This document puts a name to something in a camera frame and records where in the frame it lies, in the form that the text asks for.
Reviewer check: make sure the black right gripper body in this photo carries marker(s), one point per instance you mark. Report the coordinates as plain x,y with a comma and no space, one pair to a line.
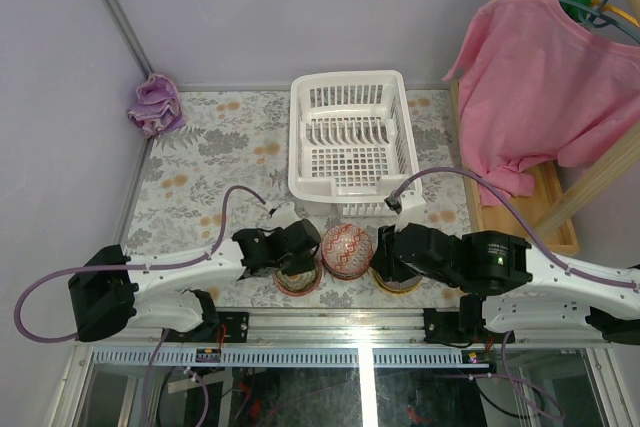
385,234

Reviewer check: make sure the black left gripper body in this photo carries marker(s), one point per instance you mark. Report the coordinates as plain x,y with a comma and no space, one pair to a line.
298,261

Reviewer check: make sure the floral table mat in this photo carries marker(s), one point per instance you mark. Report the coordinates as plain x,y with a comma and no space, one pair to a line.
210,177

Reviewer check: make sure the white plastic dish rack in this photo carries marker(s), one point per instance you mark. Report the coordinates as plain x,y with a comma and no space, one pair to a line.
350,142

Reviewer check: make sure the aluminium mounting rail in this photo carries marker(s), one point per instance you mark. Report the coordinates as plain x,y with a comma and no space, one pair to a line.
290,327

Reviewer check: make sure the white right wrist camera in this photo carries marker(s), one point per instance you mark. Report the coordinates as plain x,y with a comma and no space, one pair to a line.
409,206

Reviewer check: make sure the purple folded cloth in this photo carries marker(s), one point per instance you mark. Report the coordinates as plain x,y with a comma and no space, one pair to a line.
158,109

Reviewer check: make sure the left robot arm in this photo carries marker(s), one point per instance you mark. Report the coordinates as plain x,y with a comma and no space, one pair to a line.
173,292

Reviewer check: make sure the pink t-shirt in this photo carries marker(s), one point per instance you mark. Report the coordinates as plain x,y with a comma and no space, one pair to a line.
535,86

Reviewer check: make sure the red eye pattern bowl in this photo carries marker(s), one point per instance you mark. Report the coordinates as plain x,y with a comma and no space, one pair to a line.
298,285

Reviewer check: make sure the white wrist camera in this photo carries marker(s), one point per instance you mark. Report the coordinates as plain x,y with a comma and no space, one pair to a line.
409,206
283,215

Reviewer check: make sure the green clothes hanger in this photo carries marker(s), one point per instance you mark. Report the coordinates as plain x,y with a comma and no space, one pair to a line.
597,13

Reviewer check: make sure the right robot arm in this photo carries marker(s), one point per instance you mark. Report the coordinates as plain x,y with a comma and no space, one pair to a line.
509,284

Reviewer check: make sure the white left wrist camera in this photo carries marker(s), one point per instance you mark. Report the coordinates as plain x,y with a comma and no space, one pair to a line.
283,215

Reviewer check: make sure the yellow rimmed bottom bowl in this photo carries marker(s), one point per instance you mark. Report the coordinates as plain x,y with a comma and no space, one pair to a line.
396,287

